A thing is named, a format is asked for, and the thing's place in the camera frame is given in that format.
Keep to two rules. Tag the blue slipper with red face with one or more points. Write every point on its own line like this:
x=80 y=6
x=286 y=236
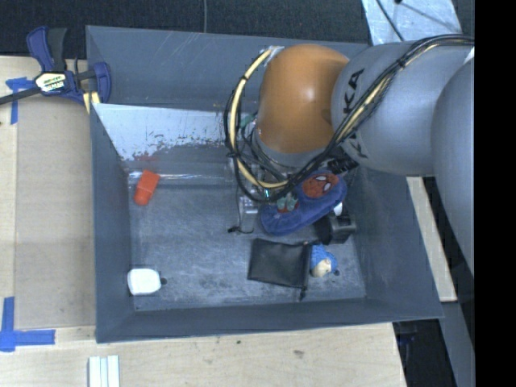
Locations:
x=294 y=220

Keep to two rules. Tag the grey metal bin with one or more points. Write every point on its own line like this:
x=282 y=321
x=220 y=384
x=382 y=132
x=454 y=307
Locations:
x=193 y=236

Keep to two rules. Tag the black flat pouch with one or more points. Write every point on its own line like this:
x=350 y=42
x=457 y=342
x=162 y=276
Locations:
x=278 y=262

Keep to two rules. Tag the blue-hatted toy doll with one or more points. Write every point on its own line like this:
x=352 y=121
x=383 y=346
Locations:
x=322 y=262

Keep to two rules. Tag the orange-red small block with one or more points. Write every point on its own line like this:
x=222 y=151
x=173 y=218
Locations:
x=145 y=186

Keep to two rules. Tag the white rounded box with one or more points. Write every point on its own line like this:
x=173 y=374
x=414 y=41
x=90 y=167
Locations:
x=143 y=281

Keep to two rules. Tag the pale brown flat board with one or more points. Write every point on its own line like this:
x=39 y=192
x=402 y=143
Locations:
x=52 y=216

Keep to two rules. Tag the black cylinder on white bracket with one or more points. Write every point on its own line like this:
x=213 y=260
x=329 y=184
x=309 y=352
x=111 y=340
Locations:
x=342 y=227

